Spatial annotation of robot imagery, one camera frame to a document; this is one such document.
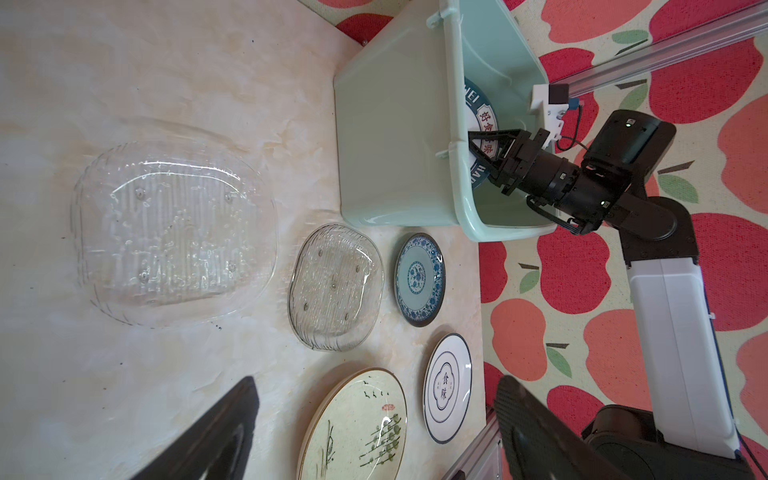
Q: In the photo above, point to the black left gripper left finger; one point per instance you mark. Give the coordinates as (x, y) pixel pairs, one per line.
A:
(217, 445)

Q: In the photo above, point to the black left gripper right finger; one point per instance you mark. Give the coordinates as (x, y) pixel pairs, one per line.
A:
(538, 445)

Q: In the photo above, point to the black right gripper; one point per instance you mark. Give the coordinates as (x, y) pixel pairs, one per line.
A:
(574, 198)

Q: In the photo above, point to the white plate dark rim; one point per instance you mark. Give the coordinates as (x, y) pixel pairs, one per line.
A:
(479, 117)

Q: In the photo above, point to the white plate with black rings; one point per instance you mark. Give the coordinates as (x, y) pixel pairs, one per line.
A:
(447, 388)

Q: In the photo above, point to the cream plate with plant drawing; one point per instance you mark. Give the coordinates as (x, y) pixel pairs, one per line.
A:
(359, 431)

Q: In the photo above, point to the small blue floral plate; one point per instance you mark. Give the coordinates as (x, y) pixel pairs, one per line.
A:
(420, 279)

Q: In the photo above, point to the clear grey glass plate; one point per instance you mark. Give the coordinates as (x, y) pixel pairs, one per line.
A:
(336, 289)

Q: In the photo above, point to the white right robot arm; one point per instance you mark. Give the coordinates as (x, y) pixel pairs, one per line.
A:
(689, 432)

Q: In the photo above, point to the mint green plastic bin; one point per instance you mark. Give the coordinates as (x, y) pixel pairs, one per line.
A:
(402, 124)

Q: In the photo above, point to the clear round glass plate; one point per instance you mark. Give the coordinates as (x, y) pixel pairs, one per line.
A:
(173, 232)

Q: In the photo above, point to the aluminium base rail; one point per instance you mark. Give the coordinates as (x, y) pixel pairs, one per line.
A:
(482, 460)

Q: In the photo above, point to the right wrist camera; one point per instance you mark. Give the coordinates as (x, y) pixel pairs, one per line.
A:
(549, 104)

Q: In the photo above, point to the right aluminium frame post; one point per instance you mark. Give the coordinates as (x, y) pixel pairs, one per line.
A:
(739, 26)

